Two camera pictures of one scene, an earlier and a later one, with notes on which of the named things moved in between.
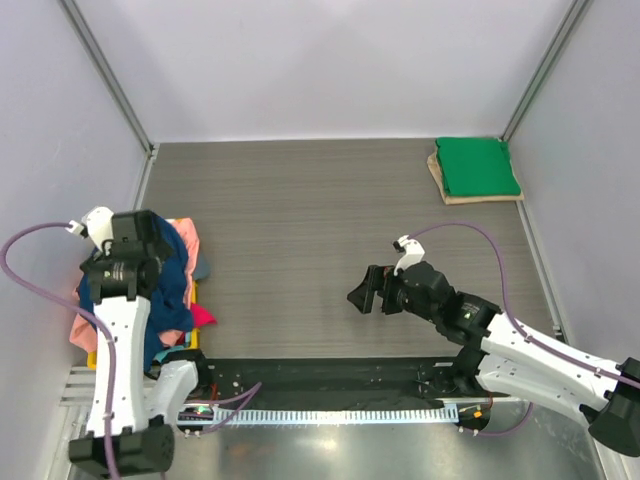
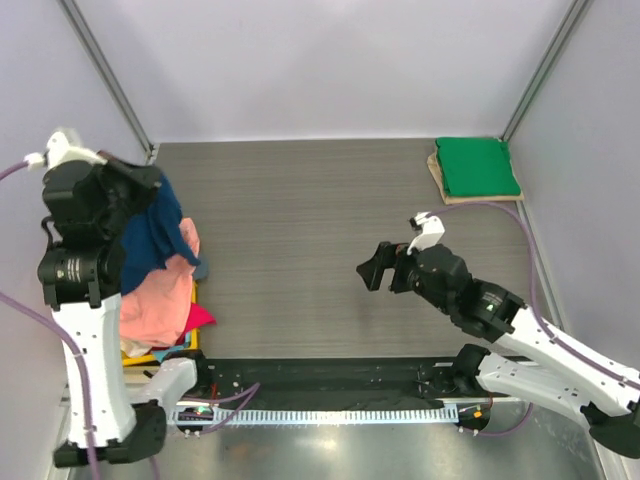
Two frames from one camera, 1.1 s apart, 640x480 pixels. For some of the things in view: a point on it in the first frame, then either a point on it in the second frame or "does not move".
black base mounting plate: (331, 382) does not move
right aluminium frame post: (571, 18) does not move
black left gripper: (160, 249) to (142, 176)
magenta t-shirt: (201, 316) does not move
